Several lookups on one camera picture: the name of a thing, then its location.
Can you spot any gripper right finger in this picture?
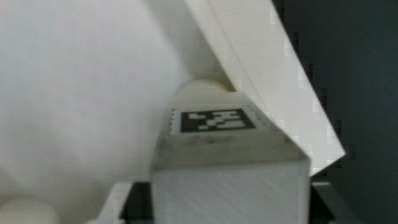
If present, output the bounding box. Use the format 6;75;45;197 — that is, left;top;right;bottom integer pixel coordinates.
310;181;365;224

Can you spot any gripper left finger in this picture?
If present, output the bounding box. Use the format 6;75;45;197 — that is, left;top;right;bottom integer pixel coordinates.
86;181;153;224

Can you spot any white table leg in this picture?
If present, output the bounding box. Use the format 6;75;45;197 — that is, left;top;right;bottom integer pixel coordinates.
150;80;311;224

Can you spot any white square tabletop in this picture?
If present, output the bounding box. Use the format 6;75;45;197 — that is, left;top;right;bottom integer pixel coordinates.
0;0;345;224

